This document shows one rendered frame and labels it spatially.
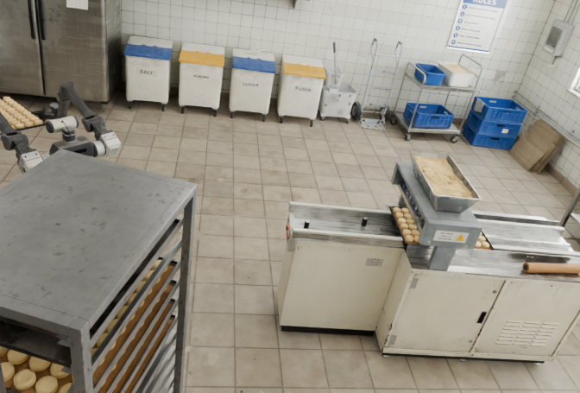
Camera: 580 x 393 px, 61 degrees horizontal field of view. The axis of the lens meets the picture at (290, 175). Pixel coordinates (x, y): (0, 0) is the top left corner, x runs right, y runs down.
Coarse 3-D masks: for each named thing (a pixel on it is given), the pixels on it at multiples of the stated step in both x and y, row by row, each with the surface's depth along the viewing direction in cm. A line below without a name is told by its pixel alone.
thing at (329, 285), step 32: (320, 224) 319; (352, 224) 325; (384, 224) 331; (288, 256) 327; (320, 256) 309; (352, 256) 311; (384, 256) 313; (288, 288) 322; (320, 288) 324; (352, 288) 326; (384, 288) 328; (288, 320) 337; (320, 320) 339; (352, 320) 341
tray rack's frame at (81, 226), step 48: (0, 192) 137; (48, 192) 141; (96, 192) 144; (144, 192) 148; (192, 192) 154; (0, 240) 121; (48, 240) 123; (96, 240) 126; (144, 240) 129; (0, 288) 108; (48, 288) 110; (96, 288) 112; (0, 384) 119
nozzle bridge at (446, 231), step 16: (400, 176) 340; (400, 192) 335; (416, 192) 306; (432, 208) 292; (416, 224) 303; (432, 224) 278; (448, 224) 280; (464, 224) 283; (432, 240) 284; (448, 240) 285; (464, 240) 286; (432, 256) 292; (448, 256) 291
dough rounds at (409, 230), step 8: (392, 208) 338; (400, 216) 328; (408, 216) 329; (400, 224) 323; (408, 224) 324; (408, 232) 312; (416, 232) 314; (408, 240) 307; (416, 240) 308; (480, 240) 319; (480, 248) 313; (488, 248) 315
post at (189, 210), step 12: (192, 204) 157; (192, 216) 160; (192, 228) 164; (192, 240) 168; (180, 264) 171; (180, 276) 173; (180, 288) 176; (180, 300) 179; (180, 312) 182; (180, 324) 185; (180, 336) 188; (180, 348) 191; (180, 360) 195; (180, 372) 198; (180, 384) 203
